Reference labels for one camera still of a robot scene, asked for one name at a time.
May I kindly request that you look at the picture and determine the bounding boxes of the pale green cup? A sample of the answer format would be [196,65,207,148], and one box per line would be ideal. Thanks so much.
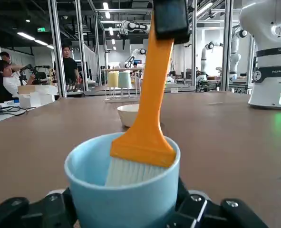
[117,71,133,89]

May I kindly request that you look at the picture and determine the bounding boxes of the orange brush white bristles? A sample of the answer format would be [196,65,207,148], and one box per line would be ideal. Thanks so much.
[104,14,177,187]

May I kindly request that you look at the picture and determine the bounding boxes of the light blue plastic cup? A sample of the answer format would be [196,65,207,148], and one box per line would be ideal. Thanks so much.
[64,132,182,228]

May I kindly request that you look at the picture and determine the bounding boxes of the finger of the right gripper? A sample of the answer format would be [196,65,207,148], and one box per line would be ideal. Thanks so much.
[153,0,191,45]

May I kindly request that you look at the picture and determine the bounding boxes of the white side desk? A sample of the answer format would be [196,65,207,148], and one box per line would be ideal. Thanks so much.
[0,99,58,125]

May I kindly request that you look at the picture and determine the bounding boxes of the pale yellow cup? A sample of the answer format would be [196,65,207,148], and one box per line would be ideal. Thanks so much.
[107,71,120,88]

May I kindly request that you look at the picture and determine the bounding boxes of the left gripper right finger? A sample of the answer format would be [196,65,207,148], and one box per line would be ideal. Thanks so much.
[165,177,270,228]

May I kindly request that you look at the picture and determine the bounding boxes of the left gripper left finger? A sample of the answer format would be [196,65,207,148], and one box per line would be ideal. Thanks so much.
[0,187,78,228]

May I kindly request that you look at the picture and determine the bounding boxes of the clear cup rack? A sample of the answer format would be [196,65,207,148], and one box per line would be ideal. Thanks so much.
[104,68,142,104]

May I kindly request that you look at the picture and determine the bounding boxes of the white bowl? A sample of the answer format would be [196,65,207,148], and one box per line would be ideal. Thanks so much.
[116,104,141,128]

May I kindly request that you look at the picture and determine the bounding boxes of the person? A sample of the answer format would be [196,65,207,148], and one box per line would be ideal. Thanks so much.
[53,44,81,85]
[0,59,37,104]
[0,51,13,65]

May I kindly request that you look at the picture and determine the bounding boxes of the white cardboard box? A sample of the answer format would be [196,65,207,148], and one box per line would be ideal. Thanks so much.
[17,85,59,109]

